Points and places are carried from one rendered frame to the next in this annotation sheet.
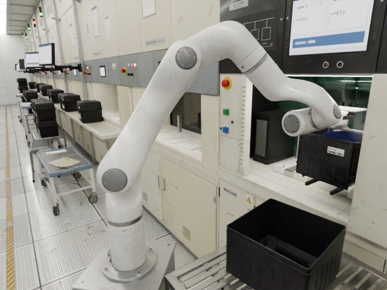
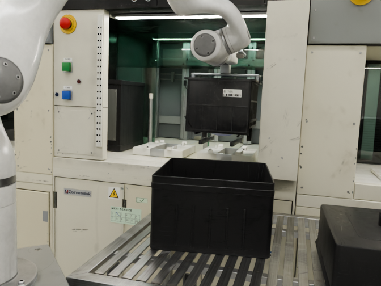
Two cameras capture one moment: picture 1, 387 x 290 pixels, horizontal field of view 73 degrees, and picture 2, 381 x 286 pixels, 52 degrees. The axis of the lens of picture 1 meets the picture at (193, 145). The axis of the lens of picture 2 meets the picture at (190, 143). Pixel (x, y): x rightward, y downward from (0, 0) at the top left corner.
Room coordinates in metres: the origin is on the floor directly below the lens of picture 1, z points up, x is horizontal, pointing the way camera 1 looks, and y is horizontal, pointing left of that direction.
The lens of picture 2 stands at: (0.04, 0.39, 1.11)
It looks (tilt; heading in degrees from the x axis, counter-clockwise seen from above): 7 degrees down; 319
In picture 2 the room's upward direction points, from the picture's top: 2 degrees clockwise
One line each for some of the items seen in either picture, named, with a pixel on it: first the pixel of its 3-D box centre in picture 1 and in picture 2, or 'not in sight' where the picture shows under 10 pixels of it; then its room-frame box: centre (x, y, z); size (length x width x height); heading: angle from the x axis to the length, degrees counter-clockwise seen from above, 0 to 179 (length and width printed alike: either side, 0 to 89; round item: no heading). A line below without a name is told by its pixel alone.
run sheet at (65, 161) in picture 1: (64, 161); not in sight; (2.74, 1.43, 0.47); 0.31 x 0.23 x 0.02; 56
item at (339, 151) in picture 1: (337, 147); (223, 97); (1.00, -0.57, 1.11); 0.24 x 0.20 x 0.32; 34
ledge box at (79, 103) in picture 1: (89, 110); not in sight; (3.37, 1.33, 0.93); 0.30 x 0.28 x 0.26; 31
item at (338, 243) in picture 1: (283, 248); (214, 201); (0.74, -0.29, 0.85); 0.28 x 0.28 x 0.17; 43
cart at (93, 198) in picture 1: (66, 175); not in sight; (2.90, 1.51, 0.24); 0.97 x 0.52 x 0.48; 37
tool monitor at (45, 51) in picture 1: (60, 58); not in sight; (3.70, 1.75, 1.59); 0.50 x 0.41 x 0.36; 124
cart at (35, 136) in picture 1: (49, 144); not in sight; (4.30, 2.45, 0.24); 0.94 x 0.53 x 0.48; 34
